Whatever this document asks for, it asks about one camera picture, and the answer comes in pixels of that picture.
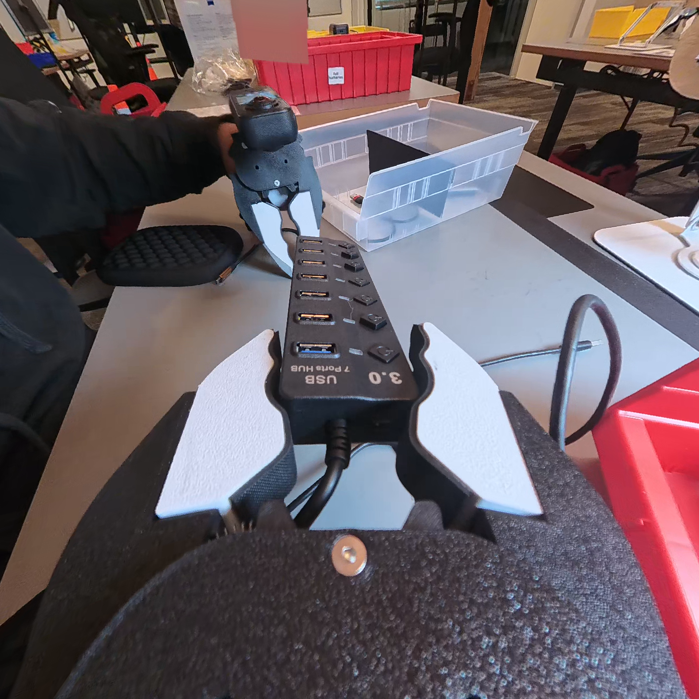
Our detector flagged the person's left hand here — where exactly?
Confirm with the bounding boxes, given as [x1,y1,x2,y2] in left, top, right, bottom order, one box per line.
[217,121,239,171]

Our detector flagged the white document stand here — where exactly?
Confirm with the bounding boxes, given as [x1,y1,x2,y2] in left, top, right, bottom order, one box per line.
[594,199,699,315]

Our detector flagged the clear plastic bag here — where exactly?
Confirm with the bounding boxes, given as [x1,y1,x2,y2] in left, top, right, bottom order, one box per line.
[191,48,257,92]

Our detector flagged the red plastic bin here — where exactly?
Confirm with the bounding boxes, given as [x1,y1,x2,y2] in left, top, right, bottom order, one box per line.
[592,360,699,699]

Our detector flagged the person's left forearm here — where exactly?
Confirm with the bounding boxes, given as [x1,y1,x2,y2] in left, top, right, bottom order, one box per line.
[0,95,233,238]

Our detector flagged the thick black hub cable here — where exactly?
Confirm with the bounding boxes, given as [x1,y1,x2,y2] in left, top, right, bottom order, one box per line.
[292,294,623,529]

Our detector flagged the clear plastic bin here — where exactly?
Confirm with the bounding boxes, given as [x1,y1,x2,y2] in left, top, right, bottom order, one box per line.
[299,98,538,253]

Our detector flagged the white paper sheet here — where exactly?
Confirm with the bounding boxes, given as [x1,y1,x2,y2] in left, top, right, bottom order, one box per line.
[183,0,241,55]

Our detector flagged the yellow bin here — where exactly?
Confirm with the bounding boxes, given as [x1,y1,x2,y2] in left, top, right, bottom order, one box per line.
[589,4,686,40]

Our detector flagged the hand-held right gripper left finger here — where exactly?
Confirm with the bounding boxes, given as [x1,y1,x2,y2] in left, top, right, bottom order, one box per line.
[154,329,298,520]

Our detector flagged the black office chair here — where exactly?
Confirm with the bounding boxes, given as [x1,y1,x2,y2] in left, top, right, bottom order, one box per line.
[82,0,194,104]

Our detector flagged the clear acrylic sign holder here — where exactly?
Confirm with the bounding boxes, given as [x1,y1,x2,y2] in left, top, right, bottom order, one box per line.
[568,0,691,55]

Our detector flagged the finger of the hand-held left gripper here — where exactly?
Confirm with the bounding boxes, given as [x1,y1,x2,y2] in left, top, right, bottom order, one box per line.
[287,187,323,233]
[250,199,297,277]

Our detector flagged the brown top work table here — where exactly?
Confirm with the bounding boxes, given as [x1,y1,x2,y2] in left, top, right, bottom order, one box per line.
[521,41,699,159]

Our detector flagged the red ribbed bin white label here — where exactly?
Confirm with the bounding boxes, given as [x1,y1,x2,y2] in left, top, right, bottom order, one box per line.
[253,30,424,106]

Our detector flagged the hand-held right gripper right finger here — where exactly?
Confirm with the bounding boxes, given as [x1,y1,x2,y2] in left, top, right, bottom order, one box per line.
[394,322,544,542]

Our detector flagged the red bag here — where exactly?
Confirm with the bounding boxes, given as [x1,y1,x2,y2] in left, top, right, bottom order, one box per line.
[549,130,641,196]

